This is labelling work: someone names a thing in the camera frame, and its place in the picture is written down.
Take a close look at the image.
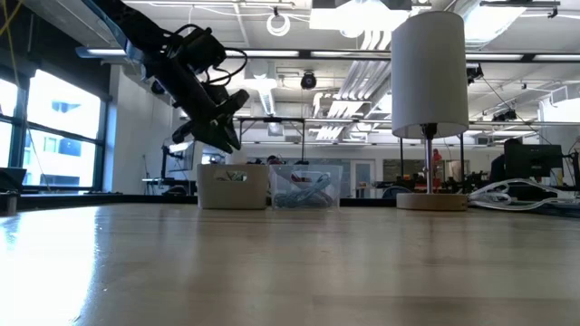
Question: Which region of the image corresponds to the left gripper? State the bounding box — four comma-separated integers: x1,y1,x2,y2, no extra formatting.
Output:
151,56,250,154

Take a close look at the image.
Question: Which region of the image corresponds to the dark teal braided cable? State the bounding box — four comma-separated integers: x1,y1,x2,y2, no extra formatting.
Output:
274,174,337,209

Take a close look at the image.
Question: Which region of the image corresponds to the white paper roll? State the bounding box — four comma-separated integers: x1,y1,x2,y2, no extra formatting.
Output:
225,149,248,166

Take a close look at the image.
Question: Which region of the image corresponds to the silver monitor on stand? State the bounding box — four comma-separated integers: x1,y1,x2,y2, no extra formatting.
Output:
162,139,196,180

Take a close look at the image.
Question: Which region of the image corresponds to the beige plastic bin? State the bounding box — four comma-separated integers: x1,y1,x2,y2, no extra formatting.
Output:
197,163,271,211

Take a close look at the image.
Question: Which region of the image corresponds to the long linear ceiling light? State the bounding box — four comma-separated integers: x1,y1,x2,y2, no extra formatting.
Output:
75,46,580,63

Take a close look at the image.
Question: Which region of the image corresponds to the clear plastic bin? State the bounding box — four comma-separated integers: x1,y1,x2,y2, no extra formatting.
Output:
270,164,344,210

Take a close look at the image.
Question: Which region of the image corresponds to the glass door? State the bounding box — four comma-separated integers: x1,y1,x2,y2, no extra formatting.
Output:
352,158,376,199

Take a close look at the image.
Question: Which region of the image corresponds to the large glass window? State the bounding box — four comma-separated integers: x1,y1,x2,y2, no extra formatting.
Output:
0,67,108,191

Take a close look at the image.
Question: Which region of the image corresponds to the white shade table lamp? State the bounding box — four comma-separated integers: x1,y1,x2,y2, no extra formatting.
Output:
391,10,470,212

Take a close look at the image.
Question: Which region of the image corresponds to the black computer monitor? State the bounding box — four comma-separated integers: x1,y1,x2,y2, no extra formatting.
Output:
504,143,567,178

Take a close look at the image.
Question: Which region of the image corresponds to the white ceiling air duct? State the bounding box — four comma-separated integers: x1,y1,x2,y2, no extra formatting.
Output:
244,58,280,117

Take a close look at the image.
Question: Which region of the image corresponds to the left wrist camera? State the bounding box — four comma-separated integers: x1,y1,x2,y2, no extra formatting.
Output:
179,26,227,73

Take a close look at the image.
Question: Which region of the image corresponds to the white lamp cord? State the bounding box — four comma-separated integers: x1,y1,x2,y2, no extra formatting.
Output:
468,177,580,212

